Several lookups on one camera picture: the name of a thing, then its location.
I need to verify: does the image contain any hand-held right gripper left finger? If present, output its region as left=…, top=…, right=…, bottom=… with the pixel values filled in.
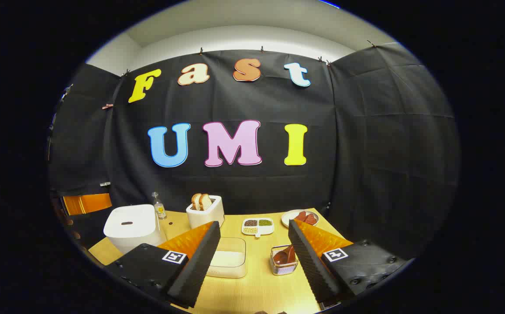
left=104, top=221, right=221, bottom=308

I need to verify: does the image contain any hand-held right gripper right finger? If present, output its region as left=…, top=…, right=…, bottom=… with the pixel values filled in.
left=288, top=219, right=410, bottom=304

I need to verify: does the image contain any wire chopstick holder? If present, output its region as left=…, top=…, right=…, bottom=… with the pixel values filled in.
left=270, top=245, right=299, bottom=276

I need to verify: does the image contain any brown wooden spoon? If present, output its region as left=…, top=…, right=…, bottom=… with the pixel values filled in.
left=273, top=245, right=296, bottom=265

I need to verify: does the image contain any clear rice container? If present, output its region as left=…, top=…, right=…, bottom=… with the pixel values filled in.
left=206, top=237, right=247, bottom=279

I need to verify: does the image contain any white rice cooker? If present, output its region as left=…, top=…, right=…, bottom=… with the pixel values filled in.
left=103, top=204, right=168, bottom=255

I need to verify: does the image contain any white toaster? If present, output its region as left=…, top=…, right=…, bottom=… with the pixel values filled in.
left=186, top=195, right=225, bottom=229

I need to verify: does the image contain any white round plate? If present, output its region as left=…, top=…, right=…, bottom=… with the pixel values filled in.
left=281, top=209, right=319, bottom=229

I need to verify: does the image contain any white divided bean dish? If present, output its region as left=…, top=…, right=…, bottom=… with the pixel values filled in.
left=241, top=218, right=275, bottom=238

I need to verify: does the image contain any small glass bottle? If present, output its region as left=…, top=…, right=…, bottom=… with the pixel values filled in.
left=152, top=192, right=167, bottom=219

